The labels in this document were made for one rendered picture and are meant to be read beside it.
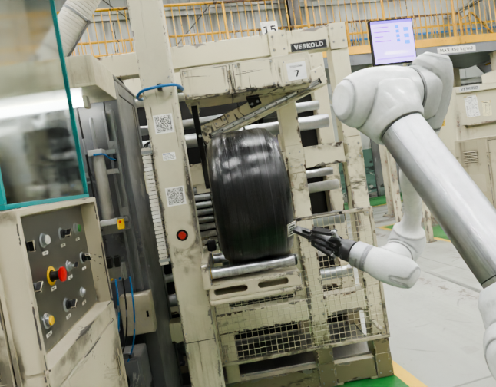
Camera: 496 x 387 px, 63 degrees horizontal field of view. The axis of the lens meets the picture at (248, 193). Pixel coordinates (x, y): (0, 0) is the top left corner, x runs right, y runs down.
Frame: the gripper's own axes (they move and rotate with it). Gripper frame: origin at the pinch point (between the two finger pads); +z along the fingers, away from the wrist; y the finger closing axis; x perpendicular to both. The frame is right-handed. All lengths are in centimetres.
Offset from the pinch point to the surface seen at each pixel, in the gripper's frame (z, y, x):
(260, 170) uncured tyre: 16.8, -21.9, -0.9
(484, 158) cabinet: 16, 177, 424
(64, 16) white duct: 125, -70, -1
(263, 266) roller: 11.8, 15.4, -10.5
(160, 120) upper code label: 61, -35, -8
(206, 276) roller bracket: 24.6, 12.9, -28.6
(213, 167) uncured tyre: 32.5, -22.6, -9.4
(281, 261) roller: 7.4, 14.6, -4.8
